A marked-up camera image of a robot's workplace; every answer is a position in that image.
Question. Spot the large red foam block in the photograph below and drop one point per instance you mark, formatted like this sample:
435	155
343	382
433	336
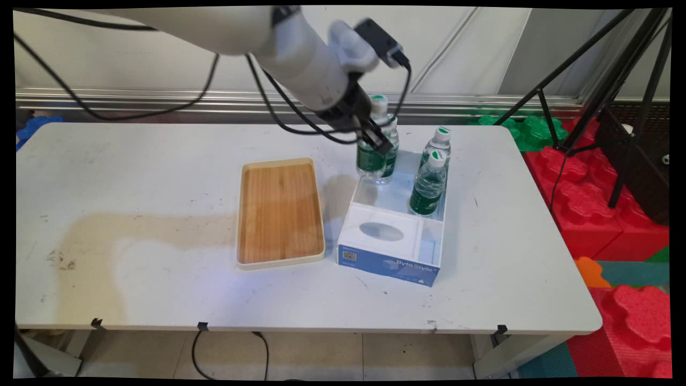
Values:
584	203

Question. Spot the aluminium wall rail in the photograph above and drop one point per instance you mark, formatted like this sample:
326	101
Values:
161	104

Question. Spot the wooden tray with cream rim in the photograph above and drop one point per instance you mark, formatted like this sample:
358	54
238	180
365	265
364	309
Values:
281	212

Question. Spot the orange foam piece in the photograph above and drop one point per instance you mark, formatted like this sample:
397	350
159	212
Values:
591	272

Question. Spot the white and blue cardboard box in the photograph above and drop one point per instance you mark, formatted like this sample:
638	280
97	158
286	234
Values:
396	236

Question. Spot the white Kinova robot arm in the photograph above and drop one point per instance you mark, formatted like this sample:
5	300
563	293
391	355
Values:
241	32

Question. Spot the white table leg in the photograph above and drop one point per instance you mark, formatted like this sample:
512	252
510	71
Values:
45	354
514	356

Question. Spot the blue foam piece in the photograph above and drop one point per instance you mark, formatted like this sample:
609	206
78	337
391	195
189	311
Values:
37	126

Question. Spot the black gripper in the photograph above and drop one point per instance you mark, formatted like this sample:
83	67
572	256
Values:
345	110

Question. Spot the green label water bottle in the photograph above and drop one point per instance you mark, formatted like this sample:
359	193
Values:
440	140
390	158
429	187
368	161

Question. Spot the black panel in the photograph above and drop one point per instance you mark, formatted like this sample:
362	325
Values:
638	171

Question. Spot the black tripod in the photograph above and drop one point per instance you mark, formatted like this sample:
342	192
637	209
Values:
605	69

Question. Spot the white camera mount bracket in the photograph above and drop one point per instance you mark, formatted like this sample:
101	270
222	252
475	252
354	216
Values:
351	48

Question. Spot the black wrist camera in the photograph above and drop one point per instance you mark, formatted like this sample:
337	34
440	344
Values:
383	43

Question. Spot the teal foam mat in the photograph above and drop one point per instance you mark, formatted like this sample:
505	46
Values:
638	273

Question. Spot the green foam block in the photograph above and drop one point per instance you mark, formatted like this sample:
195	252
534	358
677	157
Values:
536	131

